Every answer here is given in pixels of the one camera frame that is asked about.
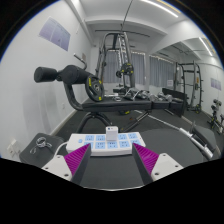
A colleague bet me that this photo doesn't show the white charger block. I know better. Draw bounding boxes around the white charger block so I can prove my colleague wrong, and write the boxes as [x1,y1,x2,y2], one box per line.
[105,126,119,142]

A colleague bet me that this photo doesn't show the small purple wall poster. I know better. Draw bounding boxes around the small purple wall poster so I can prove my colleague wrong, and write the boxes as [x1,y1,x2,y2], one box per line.
[210,77,223,91]

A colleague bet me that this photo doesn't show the grey cable rack machine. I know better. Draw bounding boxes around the grey cable rack machine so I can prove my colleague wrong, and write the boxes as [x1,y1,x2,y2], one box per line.
[94,31,138,89]

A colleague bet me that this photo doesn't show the grey curved handle bar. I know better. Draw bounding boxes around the grey curved handle bar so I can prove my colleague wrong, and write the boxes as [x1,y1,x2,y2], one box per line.
[73,53,88,71]

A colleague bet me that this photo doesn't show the black weight plate on rack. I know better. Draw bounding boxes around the black weight plate on rack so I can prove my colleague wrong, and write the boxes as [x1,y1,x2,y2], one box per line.
[115,62,135,78]

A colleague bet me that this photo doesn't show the dumbbell storage rack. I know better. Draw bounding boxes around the dumbbell storage rack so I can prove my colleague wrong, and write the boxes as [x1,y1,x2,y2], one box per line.
[207,99,224,134]

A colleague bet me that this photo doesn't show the long ceiling strip light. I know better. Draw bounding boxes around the long ceiling strip light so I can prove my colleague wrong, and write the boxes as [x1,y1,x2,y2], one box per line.
[139,0,179,18]

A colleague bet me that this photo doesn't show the grey window curtain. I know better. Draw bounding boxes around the grey window curtain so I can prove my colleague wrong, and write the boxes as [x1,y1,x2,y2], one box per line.
[103,49,147,86]
[148,54,176,88]

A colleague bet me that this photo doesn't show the metal key ring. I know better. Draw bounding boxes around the metal key ring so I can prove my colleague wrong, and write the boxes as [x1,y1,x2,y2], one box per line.
[29,136,54,155]

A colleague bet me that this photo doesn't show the black squat rack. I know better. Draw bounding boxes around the black squat rack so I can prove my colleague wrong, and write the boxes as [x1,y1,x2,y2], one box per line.
[173,60,204,114]

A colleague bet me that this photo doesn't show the short ceiling strip light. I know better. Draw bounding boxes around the short ceiling strip light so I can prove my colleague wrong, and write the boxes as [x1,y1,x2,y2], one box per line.
[198,36,214,57]

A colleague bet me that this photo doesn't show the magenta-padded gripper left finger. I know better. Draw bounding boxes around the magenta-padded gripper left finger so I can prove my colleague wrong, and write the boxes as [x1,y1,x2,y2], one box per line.
[41,143,92,185]

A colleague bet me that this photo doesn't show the white power strip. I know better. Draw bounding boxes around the white power strip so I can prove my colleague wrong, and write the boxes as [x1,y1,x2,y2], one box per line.
[65,132,148,157]

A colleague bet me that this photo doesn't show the large purple wall poster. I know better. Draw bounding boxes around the large purple wall poster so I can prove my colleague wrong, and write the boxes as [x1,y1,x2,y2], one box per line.
[38,16,72,52]

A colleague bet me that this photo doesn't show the group of grey dumbbells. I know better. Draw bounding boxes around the group of grey dumbbells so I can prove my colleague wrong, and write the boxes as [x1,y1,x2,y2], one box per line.
[128,88,174,103]

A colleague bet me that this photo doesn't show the white wall socket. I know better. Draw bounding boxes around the white wall socket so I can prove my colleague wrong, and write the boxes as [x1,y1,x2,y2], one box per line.
[7,139,19,157]

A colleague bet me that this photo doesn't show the black yellow-marked weight plate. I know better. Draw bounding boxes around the black yellow-marked weight plate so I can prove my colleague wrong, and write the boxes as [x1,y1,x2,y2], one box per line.
[84,74,105,103]

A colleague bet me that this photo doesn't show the black padded box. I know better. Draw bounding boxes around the black padded box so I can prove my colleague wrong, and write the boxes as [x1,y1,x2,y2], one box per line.
[162,87,186,118]

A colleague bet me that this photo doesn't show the black weight bench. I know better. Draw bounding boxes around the black weight bench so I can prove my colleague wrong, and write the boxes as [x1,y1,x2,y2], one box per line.
[33,64,186,134]

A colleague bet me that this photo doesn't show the silver barbell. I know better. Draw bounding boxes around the silver barbell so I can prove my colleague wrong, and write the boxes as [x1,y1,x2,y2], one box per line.
[134,111,214,161]

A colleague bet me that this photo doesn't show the white power strip cable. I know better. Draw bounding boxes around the white power strip cable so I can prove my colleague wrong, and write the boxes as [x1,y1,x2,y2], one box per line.
[53,141,69,157]

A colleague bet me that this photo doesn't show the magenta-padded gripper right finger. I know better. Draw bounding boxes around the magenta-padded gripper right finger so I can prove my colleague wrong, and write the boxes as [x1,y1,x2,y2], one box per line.
[131,143,184,186]

